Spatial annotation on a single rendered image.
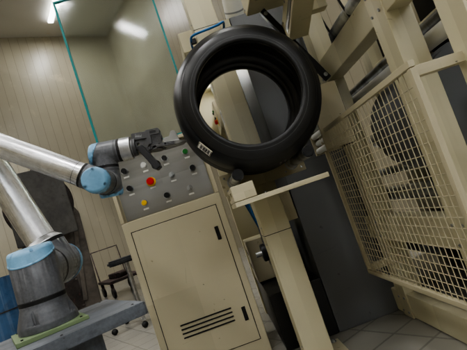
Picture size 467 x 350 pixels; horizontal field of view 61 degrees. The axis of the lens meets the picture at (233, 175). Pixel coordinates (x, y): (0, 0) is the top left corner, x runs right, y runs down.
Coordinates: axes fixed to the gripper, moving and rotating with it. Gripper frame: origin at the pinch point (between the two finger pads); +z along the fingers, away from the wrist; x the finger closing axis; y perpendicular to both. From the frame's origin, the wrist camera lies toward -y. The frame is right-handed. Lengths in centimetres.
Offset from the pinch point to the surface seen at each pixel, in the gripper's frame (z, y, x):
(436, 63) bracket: 71, -4, -58
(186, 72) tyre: 6.4, 23.6, -11.7
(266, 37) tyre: 39, 31, -12
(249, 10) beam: 41, 59, 20
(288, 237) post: 37, -47, 27
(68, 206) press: -195, 24, 413
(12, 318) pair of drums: -188, -83, 214
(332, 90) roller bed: 70, 15, 20
